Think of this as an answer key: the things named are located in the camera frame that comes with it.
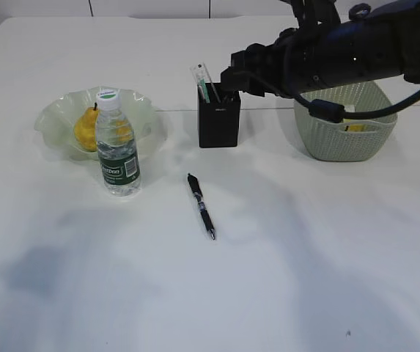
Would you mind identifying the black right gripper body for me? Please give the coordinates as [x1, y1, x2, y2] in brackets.
[221, 21, 404, 96]

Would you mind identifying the yellow waste paper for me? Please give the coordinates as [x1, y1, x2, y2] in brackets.
[343, 104, 375, 133]

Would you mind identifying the mint green utility knife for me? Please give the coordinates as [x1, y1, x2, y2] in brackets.
[196, 76, 210, 103]

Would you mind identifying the clear plastic ruler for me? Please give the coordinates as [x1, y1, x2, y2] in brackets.
[190, 62, 221, 103]

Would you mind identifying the clear water bottle green label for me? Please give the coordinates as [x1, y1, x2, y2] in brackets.
[95, 89, 141, 197]

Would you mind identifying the yellow pear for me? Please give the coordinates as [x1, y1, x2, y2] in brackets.
[73, 102, 132, 153]

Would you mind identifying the pale green woven basket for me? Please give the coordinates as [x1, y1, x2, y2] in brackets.
[294, 81, 397, 162]

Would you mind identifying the black square pen holder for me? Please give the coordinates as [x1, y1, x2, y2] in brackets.
[197, 82, 241, 148]

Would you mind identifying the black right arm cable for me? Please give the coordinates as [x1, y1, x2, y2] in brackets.
[290, 73, 420, 124]

